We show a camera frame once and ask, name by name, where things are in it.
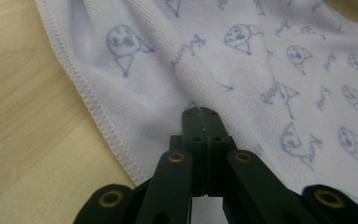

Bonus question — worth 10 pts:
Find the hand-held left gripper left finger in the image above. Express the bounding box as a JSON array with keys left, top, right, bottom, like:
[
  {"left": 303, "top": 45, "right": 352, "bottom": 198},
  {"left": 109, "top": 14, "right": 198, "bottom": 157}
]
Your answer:
[{"left": 169, "top": 106, "right": 209, "bottom": 197}]

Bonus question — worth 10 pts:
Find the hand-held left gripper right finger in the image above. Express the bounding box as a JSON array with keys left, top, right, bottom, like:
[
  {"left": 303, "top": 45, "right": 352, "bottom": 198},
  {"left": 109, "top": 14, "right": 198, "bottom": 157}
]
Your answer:
[{"left": 202, "top": 107, "right": 238, "bottom": 197}]

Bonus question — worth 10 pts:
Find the white printed towel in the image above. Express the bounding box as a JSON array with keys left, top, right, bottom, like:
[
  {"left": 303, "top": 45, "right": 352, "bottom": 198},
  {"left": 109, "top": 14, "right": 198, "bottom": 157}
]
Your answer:
[{"left": 34, "top": 0, "right": 358, "bottom": 224}]

